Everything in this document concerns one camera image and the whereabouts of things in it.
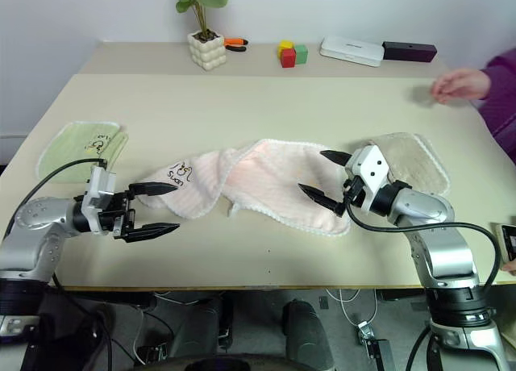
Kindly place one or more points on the white bubble plant pot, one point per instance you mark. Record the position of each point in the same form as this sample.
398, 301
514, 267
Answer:
207, 52

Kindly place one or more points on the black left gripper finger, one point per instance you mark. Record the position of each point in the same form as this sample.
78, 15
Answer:
153, 188
149, 232

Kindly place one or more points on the flat white box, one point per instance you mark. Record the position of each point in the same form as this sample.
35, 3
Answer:
350, 50

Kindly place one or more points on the dark rounded robot leg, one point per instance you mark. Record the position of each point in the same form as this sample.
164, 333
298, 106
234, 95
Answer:
306, 330
189, 322

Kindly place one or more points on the dark phone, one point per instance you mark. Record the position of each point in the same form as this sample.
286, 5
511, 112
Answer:
508, 242

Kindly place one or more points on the person's bare hand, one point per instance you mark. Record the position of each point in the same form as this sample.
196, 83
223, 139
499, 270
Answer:
463, 84
511, 267

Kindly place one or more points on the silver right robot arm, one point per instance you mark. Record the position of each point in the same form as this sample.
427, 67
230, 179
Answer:
439, 242

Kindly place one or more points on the pink towel with swan embroidery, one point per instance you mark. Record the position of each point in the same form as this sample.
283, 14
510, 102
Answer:
262, 173

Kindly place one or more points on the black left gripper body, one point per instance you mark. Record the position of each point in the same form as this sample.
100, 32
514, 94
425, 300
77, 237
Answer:
121, 213

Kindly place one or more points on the dark purple long box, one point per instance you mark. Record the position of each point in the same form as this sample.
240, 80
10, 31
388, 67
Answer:
409, 51

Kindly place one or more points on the beige towel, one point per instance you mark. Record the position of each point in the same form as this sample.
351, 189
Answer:
415, 157

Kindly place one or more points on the yellow wooden block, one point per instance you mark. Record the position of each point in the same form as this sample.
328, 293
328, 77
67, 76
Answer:
286, 45

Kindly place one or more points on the orange black pliers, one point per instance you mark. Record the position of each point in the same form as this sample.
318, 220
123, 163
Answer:
235, 44

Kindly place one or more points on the green wooden block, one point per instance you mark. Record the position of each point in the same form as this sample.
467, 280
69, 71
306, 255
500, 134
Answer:
301, 54

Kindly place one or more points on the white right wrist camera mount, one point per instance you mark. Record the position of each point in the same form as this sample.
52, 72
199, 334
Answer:
373, 165

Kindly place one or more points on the light green towel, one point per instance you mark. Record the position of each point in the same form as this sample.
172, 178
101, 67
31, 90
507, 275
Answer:
68, 145

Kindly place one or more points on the metal table clamp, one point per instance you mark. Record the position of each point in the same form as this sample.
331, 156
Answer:
373, 343

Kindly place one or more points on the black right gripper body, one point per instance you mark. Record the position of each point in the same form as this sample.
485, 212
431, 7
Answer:
354, 191

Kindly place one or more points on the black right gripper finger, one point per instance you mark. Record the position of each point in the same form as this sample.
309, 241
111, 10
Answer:
322, 197
338, 157

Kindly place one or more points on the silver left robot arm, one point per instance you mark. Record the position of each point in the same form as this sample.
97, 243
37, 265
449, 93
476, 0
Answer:
36, 214

